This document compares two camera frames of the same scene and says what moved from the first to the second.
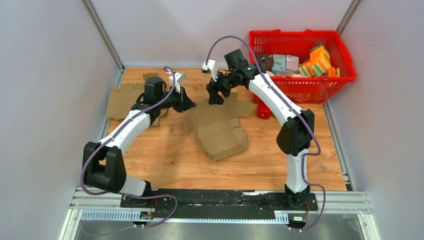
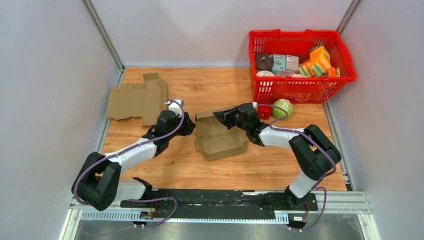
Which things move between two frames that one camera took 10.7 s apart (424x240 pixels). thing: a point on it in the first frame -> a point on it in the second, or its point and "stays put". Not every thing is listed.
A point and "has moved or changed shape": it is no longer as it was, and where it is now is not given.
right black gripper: x=214 y=87 -> x=225 y=116
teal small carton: x=279 y=63 stays put
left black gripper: x=184 y=103 -> x=188 y=125
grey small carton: x=292 y=62 stays put
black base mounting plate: x=209 y=203 stays put
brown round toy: x=266 y=60 stays put
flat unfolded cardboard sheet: x=121 y=100 stays put
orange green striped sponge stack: x=318 y=65 stays put
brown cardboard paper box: x=217 y=126 has moved or changed shape
